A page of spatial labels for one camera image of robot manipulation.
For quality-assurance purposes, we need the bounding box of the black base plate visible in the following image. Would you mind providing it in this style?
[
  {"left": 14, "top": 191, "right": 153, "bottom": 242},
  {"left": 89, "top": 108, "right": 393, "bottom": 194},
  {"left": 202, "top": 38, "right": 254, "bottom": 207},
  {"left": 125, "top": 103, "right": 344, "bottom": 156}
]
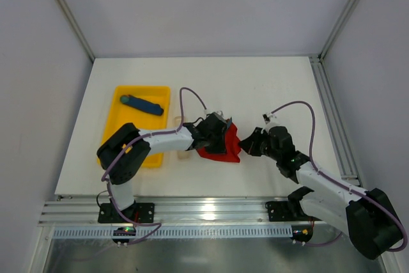
[
  {"left": 265, "top": 201, "right": 320, "bottom": 222},
  {"left": 98, "top": 203, "right": 155, "bottom": 224}
]

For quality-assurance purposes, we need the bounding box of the slotted cable duct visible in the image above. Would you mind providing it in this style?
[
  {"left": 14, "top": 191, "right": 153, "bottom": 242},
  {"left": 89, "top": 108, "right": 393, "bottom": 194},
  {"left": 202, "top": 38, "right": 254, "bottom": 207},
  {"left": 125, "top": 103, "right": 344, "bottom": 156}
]
[{"left": 52, "top": 224, "right": 292, "bottom": 240}]

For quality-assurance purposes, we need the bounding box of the red paper napkin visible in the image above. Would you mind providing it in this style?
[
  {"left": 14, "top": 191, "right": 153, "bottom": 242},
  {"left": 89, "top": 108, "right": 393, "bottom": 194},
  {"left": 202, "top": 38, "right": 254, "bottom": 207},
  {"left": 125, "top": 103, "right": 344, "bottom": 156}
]
[{"left": 197, "top": 123, "right": 242, "bottom": 163}]

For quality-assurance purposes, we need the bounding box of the right aluminium side rail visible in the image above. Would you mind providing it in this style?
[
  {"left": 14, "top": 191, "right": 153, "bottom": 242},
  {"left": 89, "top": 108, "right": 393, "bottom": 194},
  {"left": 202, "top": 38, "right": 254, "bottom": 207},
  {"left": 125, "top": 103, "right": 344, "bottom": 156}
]
[{"left": 309, "top": 56, "right": 361, "bottom": 187}]

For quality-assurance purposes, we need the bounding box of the left controller board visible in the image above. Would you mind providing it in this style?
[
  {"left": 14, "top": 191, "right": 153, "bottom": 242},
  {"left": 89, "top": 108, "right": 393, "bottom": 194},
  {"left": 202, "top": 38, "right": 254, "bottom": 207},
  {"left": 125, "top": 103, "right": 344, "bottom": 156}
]
[{"left": 112, "top": 226, "right": 136, "bottom": 244}]

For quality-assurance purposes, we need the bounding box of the yellow plastic tray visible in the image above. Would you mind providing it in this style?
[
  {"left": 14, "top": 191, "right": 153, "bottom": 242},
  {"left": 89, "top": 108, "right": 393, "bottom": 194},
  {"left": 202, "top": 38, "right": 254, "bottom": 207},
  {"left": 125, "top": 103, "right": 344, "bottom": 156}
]
[{"left": 102, "top": 85, "right": 171, "bottom": 169}]

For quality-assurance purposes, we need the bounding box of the left aluminium frame post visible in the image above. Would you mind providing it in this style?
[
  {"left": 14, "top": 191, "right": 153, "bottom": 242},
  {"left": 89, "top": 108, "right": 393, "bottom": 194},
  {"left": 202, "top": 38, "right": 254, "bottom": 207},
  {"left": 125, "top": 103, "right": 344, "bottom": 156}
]
[{"left": 55, "top": 0, "right": 96, "bottom": 63}]

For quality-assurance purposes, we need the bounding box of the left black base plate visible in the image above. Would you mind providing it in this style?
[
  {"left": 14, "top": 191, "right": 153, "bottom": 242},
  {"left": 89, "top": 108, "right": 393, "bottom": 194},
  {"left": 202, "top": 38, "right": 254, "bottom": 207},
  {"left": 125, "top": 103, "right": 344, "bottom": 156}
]
[{"left": 98, "top": 203, "right": 155, "bottom": 224}]

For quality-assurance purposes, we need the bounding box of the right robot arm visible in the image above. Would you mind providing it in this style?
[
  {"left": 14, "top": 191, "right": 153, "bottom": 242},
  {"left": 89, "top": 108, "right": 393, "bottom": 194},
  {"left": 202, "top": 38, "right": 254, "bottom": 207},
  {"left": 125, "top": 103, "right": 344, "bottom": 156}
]
[{"left": 239, "top": 126, "right": 408, "bottom": 260}]

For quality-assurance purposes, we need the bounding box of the aluminium frame post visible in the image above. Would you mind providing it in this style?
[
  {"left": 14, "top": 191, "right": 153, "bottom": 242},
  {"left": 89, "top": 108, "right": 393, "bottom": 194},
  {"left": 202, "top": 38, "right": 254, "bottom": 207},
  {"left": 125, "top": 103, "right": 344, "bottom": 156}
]
[
  {"left": 55, "top": 0, "right": 96, "bottom": 63},
  {"left": 318, "top": 0, "right": 360, "bottom": 62}
]

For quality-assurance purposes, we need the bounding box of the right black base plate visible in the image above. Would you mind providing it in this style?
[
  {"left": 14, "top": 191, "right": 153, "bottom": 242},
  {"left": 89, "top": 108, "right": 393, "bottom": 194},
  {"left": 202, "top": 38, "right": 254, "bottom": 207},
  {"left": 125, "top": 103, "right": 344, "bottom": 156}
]
[{"left": 265, "top": 201, "right": 320, "bottom": 222}]

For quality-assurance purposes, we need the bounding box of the controller board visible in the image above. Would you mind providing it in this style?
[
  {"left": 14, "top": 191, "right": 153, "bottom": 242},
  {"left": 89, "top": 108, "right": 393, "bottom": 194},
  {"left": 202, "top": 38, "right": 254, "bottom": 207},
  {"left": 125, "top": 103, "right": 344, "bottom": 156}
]
[
  {"left": 291, "top": 225, "right": 314, "bottom": 242},
  {"left": 112, "top": 226, "right": 136, "bottom": 244}
]

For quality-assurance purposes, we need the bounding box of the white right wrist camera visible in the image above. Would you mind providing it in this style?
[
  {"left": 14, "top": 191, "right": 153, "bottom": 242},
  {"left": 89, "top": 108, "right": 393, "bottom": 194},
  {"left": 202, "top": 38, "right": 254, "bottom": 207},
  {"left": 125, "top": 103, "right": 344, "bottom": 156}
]
[{"left": 263, "top": 113, "right": 280, "bottom": 131}]

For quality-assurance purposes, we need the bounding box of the right controller board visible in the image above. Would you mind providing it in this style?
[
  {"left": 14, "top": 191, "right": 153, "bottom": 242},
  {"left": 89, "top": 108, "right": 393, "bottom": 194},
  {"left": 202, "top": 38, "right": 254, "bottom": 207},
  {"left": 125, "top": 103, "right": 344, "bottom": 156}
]
[{"left": 291, "top": 225, "right": 314, "bottom": 242}]

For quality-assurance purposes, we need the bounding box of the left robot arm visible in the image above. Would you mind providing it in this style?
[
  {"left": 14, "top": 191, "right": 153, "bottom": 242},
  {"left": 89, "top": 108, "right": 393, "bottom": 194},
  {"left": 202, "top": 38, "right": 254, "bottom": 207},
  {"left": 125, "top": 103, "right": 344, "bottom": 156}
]
[{"left": 96, "top": 112, "right": 231, "bottom": 214}]

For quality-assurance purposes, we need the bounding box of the aluminium front rail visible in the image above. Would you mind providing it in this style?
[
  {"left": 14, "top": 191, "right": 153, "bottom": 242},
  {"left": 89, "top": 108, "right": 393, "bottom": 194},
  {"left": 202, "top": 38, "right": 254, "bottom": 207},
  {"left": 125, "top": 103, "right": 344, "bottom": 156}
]
[{"left": 38, "top": 196, "right": 352, "bottom": 228}]

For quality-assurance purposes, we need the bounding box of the right aluminium frame post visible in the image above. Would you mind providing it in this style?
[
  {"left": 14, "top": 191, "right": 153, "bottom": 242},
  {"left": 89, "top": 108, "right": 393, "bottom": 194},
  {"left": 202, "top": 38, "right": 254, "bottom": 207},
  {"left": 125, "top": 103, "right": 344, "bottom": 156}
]
[{"left": 318, "top": 0, "right": 360, "bottom": 62}]

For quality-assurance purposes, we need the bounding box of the blue pouch in tray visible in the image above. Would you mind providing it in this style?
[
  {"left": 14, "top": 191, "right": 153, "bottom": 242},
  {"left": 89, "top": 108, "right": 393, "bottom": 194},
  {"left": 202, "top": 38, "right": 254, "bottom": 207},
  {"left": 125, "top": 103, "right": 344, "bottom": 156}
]
[{"left": 128, "top": 95, "right": 164, "bottom": 116}]

